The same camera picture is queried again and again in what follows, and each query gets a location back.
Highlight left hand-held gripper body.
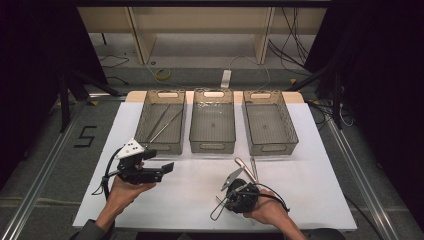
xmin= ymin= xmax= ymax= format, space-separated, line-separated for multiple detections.
xmin=114 ymin=138 xmax=164 ymax=186

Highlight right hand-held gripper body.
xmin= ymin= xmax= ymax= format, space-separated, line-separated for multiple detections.
xmin=219 ymin=167 xmax=261 ymax=214

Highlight translucent grey plastic bin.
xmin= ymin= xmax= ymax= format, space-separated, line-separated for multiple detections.
xmin=188 ymin=88 xmax=237 ymax=155
xmin=242 ymin=89 xmax=299 ymax=157
xmin=133 ymin=89 xmax=186 ymax=156

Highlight metal chopstick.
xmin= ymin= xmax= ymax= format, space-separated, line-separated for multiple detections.
xmin=145 ymin=109 xmax=184 ymax=145
xmin=145 ymin=104 xmax=171 ymax=144

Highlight person's left hand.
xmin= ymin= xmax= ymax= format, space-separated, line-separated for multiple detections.
xmin=107 ymin=175 xmax=158 ymax=210

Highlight person's right hand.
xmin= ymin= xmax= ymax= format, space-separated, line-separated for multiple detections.
xmin=243 ymin=189 xmax=291 ymax=227

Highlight white table sheet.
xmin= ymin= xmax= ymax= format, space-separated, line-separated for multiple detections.
xmin=72 ymin=100 xmax=358 ymax=232

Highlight yellow tape roll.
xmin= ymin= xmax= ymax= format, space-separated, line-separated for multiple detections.
xmin=154 ymin=68 xmax=173 ymax=82

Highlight black metal stand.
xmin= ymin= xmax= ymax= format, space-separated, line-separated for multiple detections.
xmin=58 ymin=66 xmax=121 ymax=133
xmin=286 ymin=59 xmax=344 ymax=130

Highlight white power strip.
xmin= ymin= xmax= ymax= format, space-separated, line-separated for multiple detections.
xmin=220 ymin=69 xmax=233 ymax=89

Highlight light wooden shelf unit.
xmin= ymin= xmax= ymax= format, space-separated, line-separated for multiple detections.
xmin=77 ymin=6 xmax=328 ymax=66

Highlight dark curtain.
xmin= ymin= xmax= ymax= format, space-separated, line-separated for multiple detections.
xmin=304 ymin=0 xmax=424 ymax=231
xmin=0 ymin=0 xmax=108 ymax=188

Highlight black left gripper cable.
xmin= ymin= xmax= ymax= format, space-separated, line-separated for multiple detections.
xmin=91 ymin=148 xmax=123 ymax=201

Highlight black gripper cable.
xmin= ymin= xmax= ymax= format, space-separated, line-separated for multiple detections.
xmin=252 ymin=182 xmax=292 ymax=213
xmin=91 ymin=148 xmax=123 ymax=201

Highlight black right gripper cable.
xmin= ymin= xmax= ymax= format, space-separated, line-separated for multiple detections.
xmin=252 ymin=182 xmax=292 ymax=213

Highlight aluminium floor rail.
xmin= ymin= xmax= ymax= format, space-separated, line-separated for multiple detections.
xmin=0 ymin=99 xmax=88 ymax=240
xmin=324 ymin=116 xmax=398 ymax=240

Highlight black floor cables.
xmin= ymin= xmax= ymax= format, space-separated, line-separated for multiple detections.
xmin=308 ymin=99 xmax=355 ymax=132

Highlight white floor cable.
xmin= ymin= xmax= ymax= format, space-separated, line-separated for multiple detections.
xmin=229 ymin=54 xmax=272 ymax=91

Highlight black cable bundle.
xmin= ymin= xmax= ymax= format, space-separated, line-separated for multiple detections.
xmin=268 ymin=6 xmax=322 ymax=77

